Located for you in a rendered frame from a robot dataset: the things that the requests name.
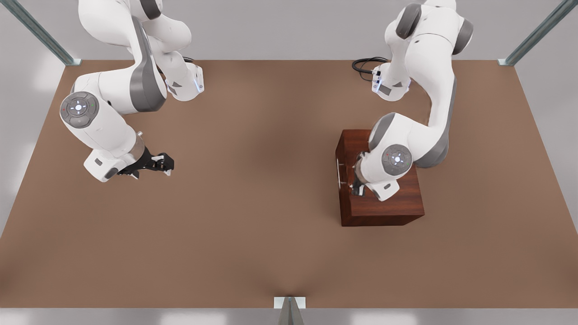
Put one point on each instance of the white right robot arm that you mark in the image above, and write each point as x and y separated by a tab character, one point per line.
108	131

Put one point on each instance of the dark wooden drawer cabinet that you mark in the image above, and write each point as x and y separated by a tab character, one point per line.
388	210

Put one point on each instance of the silver frame post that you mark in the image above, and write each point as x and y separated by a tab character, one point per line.
38	32
289	311
537	34

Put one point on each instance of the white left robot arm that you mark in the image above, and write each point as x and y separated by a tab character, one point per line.
429	90

